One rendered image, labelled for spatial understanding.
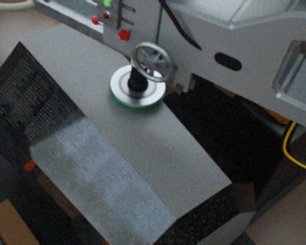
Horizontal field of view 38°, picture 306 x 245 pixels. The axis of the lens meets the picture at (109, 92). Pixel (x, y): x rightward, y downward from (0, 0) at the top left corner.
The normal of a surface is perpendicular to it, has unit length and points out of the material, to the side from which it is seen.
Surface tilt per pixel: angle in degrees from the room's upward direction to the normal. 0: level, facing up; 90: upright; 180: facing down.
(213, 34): 90
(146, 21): 90
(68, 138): 45
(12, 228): 0
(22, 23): 0
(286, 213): 0
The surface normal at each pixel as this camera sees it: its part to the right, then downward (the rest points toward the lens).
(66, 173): -0.54, -0.15
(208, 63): -0.56, 0.62
